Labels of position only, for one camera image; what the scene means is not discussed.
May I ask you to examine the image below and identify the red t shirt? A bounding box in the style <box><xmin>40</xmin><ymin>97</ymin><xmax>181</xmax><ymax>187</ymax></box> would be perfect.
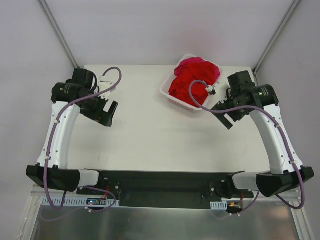
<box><xmin>168</xmin><ymin>62</ymin><xmax>218</xmax><ymax>107</ymax></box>

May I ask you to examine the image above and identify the white perforated plastic basket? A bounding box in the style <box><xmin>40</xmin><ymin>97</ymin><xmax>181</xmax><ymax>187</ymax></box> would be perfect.
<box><xmin>160</xmin><ymin>54</ymin><xmax>223</xmax><ymax>112</ymax></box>

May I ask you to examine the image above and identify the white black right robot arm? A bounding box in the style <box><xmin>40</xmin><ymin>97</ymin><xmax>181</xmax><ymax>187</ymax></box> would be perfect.
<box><xmin>213</xmin><ymin>71</ymin><xmax>315</xmax><ymax>198</ymax></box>

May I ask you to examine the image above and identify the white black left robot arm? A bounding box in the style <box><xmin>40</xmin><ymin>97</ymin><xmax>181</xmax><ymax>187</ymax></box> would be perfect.
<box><xmin>26</xmin><ymin>68</ymin><xmax>120</xmax><ymax>195</ymax></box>

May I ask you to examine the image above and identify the pink t shirt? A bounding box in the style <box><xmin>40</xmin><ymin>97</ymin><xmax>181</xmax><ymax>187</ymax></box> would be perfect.
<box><xmin>174</xmin><ymin>56</ymin><xmax>221</xmax><ymax>78</ymax></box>

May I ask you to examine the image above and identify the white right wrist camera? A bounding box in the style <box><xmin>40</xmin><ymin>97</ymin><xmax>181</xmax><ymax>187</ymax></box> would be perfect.
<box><xmin>205</xmin><ymin>85</ymin><xmax>217</xmax><ymax>96</ymax></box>

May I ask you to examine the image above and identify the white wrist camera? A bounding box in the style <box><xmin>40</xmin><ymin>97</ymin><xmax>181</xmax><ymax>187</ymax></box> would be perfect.
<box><xmin>96</xmin><ymin>73</ymin><xmax>118</xmax><ymax>100</ymax></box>
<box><xmin>205</xmin><ymin>85</ymin><xmax>217</xmax><ymax>96</ymax></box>

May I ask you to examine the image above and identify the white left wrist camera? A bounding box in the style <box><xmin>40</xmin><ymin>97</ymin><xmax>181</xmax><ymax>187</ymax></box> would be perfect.
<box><xmin>96</xmin><ymin>73</ymin><xmax>118</xmax><ymax>100</ymax></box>

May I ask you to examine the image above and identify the right aluminium frame post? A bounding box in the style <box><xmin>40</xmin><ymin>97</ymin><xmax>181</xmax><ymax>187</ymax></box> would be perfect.
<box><xmin>252</xmin><ymin>0</ymin><xmax>302</xmax><ymax>76</ymax></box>

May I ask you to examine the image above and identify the aluminium frame post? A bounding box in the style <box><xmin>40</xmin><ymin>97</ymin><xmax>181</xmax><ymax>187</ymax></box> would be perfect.
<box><xmin>252</xmin><ymin>0</ymin><xmax>302</xmax><ymax>76</ymax></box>
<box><xmin>37</xmin><ymin>0</ymin><xmax>80</xmax><ymax>68</ymax></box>

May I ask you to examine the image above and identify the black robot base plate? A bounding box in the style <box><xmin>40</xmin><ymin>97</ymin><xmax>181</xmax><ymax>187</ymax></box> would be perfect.
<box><xmin>76</xmin><ymin>170</ymin><xmax>254</xmax><ymax>209</ymax></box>

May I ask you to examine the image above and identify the right white cable duct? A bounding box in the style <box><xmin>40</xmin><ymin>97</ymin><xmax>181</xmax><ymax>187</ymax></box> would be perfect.
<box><xmin>210</xmin><ymin>201</ymin><xmax>228</xmax><ymax>211</ymax></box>

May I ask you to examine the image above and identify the white cable duct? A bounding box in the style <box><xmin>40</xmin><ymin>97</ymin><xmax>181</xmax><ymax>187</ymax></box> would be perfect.
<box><xmin>41</xmin><ymin>196</ymin><xmax>120</xmax><ymax>208</ymax></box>
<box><xmin>210</xmin><ymin>201</ymin><xmax>228</xmax><ymax>211</ymax></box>

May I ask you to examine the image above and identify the left white cable duct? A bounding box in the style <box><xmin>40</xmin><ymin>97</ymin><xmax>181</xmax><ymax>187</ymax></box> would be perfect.
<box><xmin>41</xmin><ymin>196</ymin><xmax>120</xmax><ymax>208</ymax></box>

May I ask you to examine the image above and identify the left aluminium frame post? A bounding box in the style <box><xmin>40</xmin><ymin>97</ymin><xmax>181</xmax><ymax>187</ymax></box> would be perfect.
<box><xmin>37</xmin><ymin>0</ymin><xmax>80</xmax><ymax>68</ymax></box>

